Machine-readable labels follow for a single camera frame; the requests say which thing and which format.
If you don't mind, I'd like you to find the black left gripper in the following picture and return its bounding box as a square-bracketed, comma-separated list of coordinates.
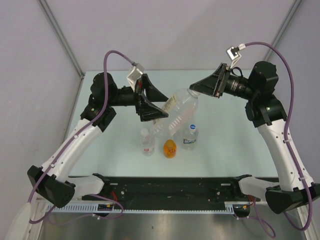
[107, 74, 169, 122]

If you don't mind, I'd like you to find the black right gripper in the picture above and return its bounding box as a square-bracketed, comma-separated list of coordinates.
[190, 63, 258, 100]

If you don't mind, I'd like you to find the large clear bottle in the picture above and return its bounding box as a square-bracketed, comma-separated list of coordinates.
[152, 88, 201, 138]

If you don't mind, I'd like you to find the clear bottle blue cap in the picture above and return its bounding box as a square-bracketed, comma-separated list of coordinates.
[182, 123, 199, 150]

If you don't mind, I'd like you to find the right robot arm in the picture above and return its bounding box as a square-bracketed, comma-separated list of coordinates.
[189, 61, 320, 214]

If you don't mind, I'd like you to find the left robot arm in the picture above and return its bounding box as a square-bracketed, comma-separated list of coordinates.
[27, 72, 168, 208]

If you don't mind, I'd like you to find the small clear bottle white cap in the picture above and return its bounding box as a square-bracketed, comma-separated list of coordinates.
[140, 128, 155, 156]

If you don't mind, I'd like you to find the orange juice bottle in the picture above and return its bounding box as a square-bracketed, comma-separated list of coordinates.
[163, 139, 177, 159]

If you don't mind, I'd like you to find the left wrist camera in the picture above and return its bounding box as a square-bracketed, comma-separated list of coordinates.
[126, 63, 145, 90]

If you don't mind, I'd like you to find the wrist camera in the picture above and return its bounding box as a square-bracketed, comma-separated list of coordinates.
[226, 43, 246, 69]
[126, 63, 145, 90]

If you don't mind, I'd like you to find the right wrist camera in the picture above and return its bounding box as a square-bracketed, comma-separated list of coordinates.
[226, 43, 246, 69]

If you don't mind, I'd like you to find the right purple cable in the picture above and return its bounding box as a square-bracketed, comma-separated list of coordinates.
[243, 41, 316, 231]

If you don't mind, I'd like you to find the purple cable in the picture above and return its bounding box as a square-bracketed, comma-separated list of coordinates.
[243, 41, 316, 231]
[27, 50, 136, 225]

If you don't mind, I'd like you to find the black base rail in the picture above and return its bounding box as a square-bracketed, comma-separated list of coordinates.
[81, 176, 261, 211]

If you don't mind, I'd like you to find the right aluminium frame post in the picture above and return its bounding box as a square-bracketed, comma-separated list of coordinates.
[271, 0, 303, 48]

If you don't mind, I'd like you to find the aluminium frame post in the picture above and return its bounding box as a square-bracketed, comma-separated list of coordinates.
[271, 0, 303, 48]
[36, 0, 84, 78]

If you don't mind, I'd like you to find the grey cable duct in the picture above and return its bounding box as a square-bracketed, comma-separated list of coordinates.
[47, 202, 237, 215]

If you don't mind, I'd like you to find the left aluminium frame post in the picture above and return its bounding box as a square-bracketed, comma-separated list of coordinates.
[36, 0, 84, 78]

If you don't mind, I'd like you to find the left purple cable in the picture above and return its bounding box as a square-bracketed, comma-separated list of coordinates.
[27, 50, 136, 225]

